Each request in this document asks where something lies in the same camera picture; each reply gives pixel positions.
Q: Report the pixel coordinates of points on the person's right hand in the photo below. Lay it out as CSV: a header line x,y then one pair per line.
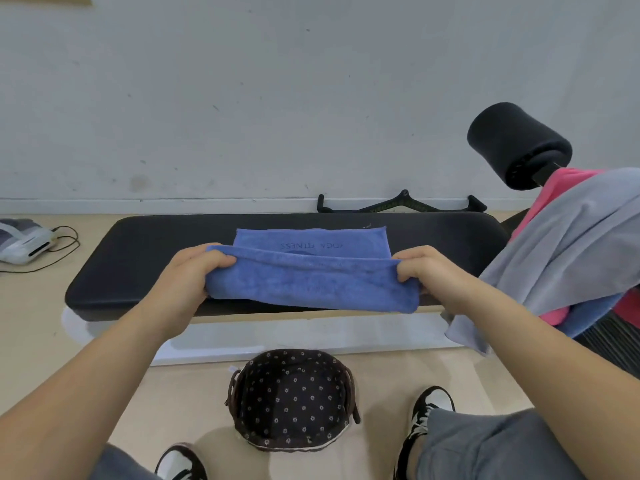
x,y
432,277

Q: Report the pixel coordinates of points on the person's left hand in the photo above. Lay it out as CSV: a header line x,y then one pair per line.
x,y
182,282

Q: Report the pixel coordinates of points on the person's left thumb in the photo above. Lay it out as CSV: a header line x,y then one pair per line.
x,y
221,261

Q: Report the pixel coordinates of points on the person's right thumb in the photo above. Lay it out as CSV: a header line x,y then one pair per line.
x,y
406,272

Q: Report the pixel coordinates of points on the person's right forearm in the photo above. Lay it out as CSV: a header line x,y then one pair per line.
x,y
542,372

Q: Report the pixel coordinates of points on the person's left forearm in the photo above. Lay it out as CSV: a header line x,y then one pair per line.
x,y
82,392

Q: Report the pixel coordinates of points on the white bench base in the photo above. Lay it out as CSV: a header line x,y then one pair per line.
x,y
250,337

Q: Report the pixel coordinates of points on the black padded bench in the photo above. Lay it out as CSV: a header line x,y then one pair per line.
x,y
135,259

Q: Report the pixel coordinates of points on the person's right shoe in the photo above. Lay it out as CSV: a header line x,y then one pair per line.
x,y
425,419

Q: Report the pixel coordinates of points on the person's shoe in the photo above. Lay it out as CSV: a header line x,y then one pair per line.
x,y
425,419
181,463

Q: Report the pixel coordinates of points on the dark floral fabric-lined basket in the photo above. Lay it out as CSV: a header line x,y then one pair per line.
x,y
292,399

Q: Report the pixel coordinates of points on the grey towel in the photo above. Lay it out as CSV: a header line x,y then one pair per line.
x,y
565,249

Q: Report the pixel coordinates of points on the black foam roller pad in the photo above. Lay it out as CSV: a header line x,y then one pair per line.
x,y
517,144

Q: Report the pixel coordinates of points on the pink towel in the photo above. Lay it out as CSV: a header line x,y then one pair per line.
x,y
560,187

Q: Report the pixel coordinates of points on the light blue towel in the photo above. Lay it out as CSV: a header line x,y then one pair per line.
x,y
590,314

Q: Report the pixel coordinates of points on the person's grey shorts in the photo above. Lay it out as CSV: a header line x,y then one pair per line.
x,y
480,447

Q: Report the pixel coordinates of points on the white grey device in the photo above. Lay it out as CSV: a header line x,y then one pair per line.
x,y
22,239

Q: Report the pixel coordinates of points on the person's left shoe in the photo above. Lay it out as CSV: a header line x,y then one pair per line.
x,y
181,463

